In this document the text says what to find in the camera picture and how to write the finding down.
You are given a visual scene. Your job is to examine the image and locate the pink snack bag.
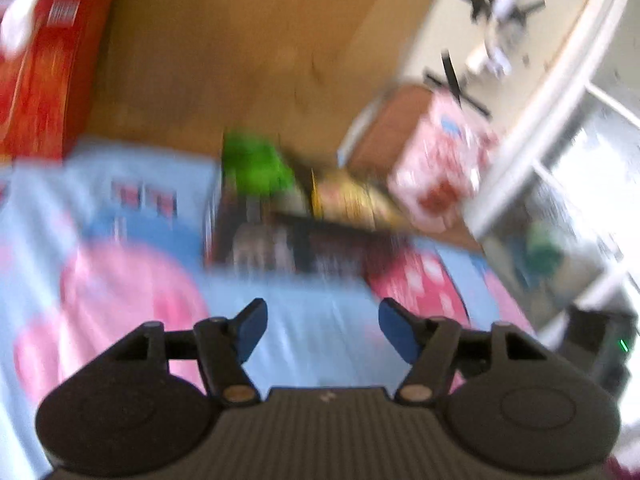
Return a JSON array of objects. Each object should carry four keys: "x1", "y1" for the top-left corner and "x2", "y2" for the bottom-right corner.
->
[{"x1": 387, "y1": 90, "x2": 501, "y2": 233}]

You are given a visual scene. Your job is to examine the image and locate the cartoon pig bed sheet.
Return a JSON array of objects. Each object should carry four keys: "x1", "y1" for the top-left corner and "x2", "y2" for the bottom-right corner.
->
[{"x1": 0, "y1": 138, "x2": 551, "y2": 480}]

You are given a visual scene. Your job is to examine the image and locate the brown chair cushion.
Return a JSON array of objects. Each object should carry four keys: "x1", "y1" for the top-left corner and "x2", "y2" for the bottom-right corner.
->
[{"x1": 338, "y1": 83, "x2": 484, "y2": 254}]

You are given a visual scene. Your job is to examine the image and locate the wooden headboard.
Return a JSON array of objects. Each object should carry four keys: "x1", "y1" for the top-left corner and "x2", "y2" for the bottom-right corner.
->
[{"x1": 89, "y1": 0, "x2": 434, "y2": 160}]

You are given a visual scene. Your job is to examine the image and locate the black cardboard storage box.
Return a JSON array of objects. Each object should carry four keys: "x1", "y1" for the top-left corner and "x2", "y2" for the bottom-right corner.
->
[{"x1": 204, "y1": 158, "x2": 411, "y2": 278}]

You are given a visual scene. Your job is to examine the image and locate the green seaweed snack packet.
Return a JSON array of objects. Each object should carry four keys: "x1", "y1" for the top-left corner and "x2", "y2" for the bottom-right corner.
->
[{"x1": 221, "y1": 130, "x2": 295, "y2": 196}]

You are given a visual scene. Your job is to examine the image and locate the black device with green light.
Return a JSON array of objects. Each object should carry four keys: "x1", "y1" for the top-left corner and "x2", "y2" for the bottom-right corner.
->
[{"x1": 556, "y1": 306, "x2": 638, "y2": 400}]

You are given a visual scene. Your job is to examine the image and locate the red gift bag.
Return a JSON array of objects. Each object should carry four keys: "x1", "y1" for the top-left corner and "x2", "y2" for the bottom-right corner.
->
[{"x1": 1, "y1": 0, "x2": 112, "y2": 162}]

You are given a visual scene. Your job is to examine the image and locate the yellow snack packet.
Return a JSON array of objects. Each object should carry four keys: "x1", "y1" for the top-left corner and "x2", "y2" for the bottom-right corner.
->
[{"x1": 310, "y1": 169, "x2": 410, "y2": 231}]

